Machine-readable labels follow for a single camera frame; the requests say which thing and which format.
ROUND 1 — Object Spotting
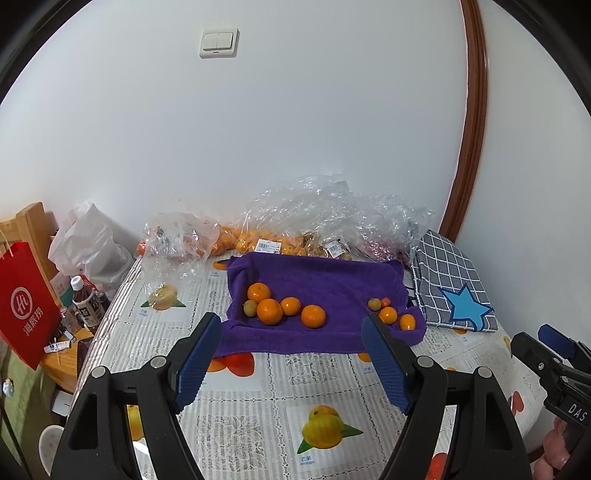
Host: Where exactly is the red capped drink bottle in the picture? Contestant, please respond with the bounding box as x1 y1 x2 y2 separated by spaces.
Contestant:
70 275 105 328

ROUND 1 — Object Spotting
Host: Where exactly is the wooden side table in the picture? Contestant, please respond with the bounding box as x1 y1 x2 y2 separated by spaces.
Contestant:
39 323 95 395

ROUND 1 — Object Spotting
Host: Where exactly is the white light switch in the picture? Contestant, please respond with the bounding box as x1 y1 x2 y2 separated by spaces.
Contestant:
199 28 240 59

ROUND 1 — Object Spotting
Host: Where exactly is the clear bag with dark fruit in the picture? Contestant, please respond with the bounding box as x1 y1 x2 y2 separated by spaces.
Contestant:
318 194 437 266

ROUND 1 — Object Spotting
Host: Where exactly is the pile of bagged mandarins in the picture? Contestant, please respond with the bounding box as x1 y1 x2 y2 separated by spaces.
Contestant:
211 224 310 257

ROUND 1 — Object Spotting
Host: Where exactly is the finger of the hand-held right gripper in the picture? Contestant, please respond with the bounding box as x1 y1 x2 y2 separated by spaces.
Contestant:
510 331 572 385
538 324 591 366

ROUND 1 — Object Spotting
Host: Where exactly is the white plastic bag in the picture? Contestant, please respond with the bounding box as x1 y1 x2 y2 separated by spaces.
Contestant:
48 203 134 296

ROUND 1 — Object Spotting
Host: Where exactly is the brown wooden door frame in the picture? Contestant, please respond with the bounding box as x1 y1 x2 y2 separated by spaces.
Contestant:
438 0 489 241

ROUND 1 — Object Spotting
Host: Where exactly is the clear crumpled plastic bag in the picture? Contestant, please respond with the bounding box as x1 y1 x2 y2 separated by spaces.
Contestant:
139 211 221 260

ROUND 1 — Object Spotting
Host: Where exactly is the purple towel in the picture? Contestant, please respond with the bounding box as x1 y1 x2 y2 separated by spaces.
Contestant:
213 251 426 357

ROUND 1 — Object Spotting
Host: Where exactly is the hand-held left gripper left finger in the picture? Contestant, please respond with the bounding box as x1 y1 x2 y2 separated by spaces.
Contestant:
50 312 223 480

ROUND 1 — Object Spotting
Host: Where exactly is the white bowl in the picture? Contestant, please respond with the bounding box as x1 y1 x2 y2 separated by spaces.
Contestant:
38 425 65 476

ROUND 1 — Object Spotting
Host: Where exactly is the grey checked cloth blue star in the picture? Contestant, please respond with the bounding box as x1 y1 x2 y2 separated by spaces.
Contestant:
411 229 499 334

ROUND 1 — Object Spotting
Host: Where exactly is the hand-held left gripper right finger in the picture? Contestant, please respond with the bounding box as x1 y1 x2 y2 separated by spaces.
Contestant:
361 314 533 480

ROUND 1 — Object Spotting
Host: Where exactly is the clear bag with mandarins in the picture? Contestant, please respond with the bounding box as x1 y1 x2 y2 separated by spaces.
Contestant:
238 175 365 257

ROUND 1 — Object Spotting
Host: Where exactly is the red paper bag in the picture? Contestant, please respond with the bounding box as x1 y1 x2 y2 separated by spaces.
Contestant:
0 241 63 371

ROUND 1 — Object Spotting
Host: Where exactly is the person's right hand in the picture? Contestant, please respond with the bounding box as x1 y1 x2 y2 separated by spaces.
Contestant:
531 418 574 480

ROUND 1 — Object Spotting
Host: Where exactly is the wooden chair frame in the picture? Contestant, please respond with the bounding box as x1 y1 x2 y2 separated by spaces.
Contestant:
0 202 58 278

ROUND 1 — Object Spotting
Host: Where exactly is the fruit printed tablecloth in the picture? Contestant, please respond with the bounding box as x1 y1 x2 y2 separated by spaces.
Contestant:
69 249 548 480

